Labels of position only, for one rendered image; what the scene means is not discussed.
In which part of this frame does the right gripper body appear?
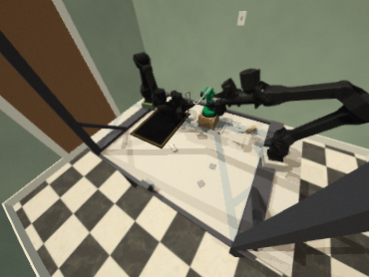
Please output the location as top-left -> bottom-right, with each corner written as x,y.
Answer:
214,89 -> 242,116

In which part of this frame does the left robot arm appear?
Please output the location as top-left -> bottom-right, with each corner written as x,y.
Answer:
133,52 -> 180,116

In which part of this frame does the black mat with tan border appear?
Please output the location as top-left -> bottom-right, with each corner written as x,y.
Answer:
130,109 -> 187,148

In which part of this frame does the brown wooden block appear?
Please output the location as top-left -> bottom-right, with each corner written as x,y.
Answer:
198,111 -> 219,130

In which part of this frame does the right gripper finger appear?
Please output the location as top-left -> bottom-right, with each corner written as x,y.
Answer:
205,100 -> 217,112
213,91 -> 226,99

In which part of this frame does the green bench vise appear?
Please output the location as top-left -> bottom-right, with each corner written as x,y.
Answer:
202,87 -> 216,117

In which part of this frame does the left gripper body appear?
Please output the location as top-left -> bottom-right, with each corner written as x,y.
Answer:
167,93 -> 184,120

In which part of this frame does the tan wooden bar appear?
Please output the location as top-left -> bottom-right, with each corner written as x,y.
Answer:
246,126 -> 257,134

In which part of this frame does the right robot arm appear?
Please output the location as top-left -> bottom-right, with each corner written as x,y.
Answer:
239,69 -> 369,162

